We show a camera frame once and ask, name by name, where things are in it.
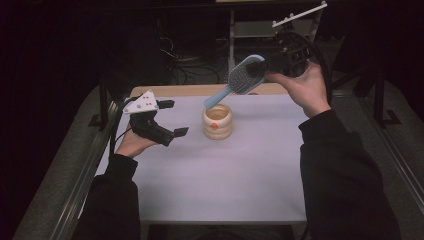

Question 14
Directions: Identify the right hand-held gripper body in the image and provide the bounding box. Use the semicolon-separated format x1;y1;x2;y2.
266;0;329;78

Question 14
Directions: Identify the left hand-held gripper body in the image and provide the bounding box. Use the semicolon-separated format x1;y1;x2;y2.
122;89;176;148

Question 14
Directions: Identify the light blue hairbrush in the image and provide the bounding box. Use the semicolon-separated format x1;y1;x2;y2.
203;54;268;110

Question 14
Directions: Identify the cream ringed duck cup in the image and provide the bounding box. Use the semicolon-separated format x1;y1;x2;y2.
201;103;234;141

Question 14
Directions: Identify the person's left hand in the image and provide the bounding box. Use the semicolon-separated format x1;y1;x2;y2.
114;123;158;159

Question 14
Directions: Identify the person's right hand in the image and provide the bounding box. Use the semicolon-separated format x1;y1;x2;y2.
264;59;332;119

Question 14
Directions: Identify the grey metal shelf stand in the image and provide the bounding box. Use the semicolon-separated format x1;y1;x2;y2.
228;8;324;73

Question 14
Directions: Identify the black stand leg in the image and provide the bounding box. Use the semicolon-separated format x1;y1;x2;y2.
88;74;112;132
372;64;403;130

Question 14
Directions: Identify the pale lilac table mat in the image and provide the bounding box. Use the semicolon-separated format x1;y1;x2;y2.
94;94;309;223

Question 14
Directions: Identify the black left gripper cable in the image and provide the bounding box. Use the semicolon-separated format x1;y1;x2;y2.
108;95;141;158

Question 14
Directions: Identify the tangle of black cables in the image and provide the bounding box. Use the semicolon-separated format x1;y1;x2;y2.
156;16;223;86

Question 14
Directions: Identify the aluminium frame rail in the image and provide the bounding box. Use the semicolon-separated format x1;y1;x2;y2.
49;99;119;240
358;96;424;216

